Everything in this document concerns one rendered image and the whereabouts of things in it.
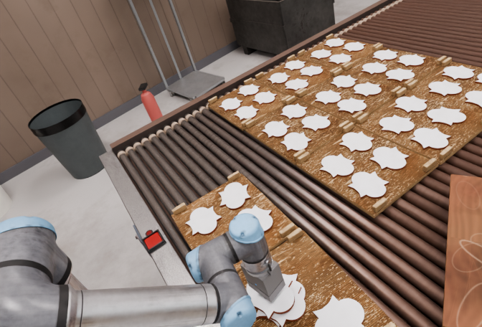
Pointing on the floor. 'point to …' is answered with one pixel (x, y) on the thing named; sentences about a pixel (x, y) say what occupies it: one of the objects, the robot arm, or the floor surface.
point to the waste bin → (70, 137)
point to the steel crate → (281, 12)
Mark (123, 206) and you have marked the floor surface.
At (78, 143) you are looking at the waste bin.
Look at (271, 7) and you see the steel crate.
